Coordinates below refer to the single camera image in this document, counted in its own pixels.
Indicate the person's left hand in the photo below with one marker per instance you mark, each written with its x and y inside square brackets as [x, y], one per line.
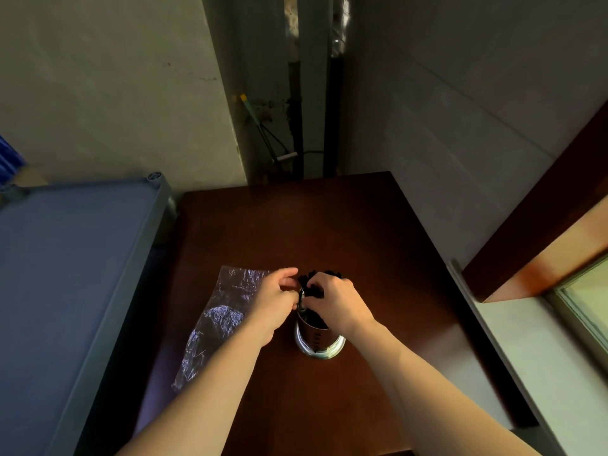
[268, 303]

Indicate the person's right hand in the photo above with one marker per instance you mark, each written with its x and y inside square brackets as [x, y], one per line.
[337, 303]

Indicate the cluster of black chopsticks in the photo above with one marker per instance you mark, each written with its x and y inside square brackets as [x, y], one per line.
[313, 318]

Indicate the perforated steel utensil holder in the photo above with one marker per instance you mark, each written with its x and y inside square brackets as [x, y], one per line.
[320, 344]

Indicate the clear plastic bag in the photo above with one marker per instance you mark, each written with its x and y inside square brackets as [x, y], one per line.
[223, 308]

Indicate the person's right forearm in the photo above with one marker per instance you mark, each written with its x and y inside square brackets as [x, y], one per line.
[437, 394]

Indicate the person's left forearm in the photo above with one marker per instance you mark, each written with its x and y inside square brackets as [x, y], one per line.
[195, 403]

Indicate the black vertical pipe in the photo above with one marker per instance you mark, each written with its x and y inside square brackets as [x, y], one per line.
[297, 118]

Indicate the dark pipe with plastic wrap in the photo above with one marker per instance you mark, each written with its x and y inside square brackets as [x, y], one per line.
[332, 113]

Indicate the white-silled low window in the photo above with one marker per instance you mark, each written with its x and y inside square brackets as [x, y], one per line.
[522, 356]

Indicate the grey plastic cart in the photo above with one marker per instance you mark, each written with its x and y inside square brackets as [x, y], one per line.
[62, 303]

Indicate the long table with blue skirt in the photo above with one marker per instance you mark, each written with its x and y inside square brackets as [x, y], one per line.
[9, 161]

